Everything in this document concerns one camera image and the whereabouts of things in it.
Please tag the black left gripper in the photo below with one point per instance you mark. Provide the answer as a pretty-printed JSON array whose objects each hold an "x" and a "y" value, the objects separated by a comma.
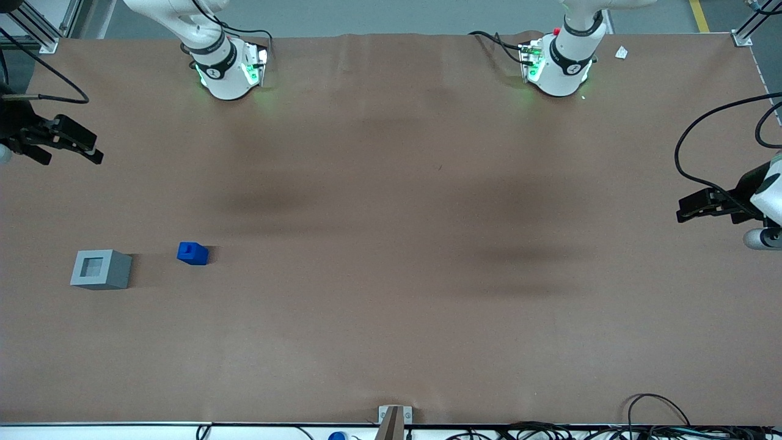
[{"x": 743, "y": 194}]

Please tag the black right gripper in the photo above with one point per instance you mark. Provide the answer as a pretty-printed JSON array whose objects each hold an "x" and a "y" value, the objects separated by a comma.
[{"x": 17, "y": 124}]

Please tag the blue plastic part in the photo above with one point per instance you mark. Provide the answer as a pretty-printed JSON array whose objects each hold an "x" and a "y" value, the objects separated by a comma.
[{"x": 193, "y": 253}]

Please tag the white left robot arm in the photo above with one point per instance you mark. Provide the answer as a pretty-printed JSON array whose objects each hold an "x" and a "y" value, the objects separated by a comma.
[{"x": 562, "y": 73}]

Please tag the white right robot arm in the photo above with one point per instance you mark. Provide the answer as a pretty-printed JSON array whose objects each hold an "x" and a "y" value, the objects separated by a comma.
[{"x": 223, "y": 79}]

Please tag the gray square base block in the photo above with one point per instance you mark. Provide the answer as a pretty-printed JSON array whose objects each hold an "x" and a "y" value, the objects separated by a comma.
[{"x": 104, "y": 270}]

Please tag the white paper scrap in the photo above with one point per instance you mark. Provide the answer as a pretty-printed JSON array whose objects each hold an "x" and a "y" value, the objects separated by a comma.
[{"x": 621, "y": 52}]

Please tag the brown table cover sheet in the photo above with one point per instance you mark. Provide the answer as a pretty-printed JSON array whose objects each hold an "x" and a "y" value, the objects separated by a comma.
[{"x": 391, "y": 275}]

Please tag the blue round cap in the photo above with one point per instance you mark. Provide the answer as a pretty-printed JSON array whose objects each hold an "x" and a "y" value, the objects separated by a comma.
[{"x": 337, "y": 436}]

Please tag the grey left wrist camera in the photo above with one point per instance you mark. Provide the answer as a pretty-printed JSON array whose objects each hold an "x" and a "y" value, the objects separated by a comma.
[{"x": 760, "y": 239}]

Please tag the aluminium frame profile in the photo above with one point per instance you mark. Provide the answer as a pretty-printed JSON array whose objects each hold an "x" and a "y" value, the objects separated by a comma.
[
  {"x": 748, "y": 30},
  {"x": 44, "y": 43}
]

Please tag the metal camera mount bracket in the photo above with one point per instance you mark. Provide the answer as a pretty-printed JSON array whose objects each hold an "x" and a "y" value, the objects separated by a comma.
[{"x": 394, "y": 421}]

